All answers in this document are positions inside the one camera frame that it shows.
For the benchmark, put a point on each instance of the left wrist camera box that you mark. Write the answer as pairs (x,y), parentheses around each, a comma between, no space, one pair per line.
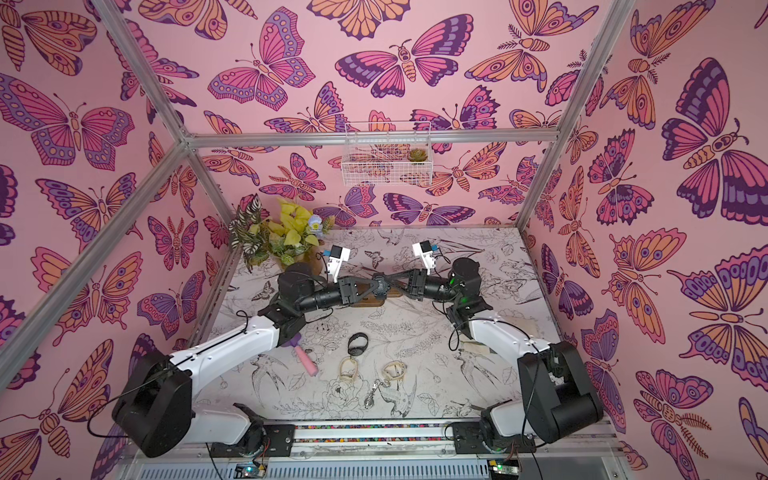
(334,258)

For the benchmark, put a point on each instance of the amber vase with plants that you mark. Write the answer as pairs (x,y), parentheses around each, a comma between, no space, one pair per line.
(292,236)

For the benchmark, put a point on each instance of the small succulent plant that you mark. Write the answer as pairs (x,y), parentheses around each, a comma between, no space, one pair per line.
(418,155)

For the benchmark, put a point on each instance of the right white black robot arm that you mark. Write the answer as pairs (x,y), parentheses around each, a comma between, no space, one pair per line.
(558,398)

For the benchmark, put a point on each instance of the black watch wide face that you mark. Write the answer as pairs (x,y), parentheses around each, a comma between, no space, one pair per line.
(382,285)

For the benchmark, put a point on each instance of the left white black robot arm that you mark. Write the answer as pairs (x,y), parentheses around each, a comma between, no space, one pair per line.
(155,410)

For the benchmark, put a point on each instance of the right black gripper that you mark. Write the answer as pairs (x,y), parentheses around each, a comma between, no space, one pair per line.
(415,284)

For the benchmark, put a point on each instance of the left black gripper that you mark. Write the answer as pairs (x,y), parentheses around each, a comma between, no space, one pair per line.
(345,289)

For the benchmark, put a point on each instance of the white wire wall basket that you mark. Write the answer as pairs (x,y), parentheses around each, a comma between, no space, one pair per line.
(375,152)

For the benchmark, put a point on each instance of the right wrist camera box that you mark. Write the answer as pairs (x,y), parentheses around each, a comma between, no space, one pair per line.
(425,252)

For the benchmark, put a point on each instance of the purple pink toy shovel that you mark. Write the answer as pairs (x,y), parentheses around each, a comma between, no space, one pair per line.
(308,364)

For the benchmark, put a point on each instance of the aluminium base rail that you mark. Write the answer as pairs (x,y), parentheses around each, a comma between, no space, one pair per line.
(410,449)

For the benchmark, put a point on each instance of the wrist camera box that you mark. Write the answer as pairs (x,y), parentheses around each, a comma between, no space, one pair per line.
(425,252)
(334,258)

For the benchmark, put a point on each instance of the beige watch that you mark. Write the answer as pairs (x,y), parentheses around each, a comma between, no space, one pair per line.
(393,373)
(348,370)

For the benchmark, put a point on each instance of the silver metal keychain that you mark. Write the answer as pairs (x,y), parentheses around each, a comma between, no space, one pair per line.
(369,399)

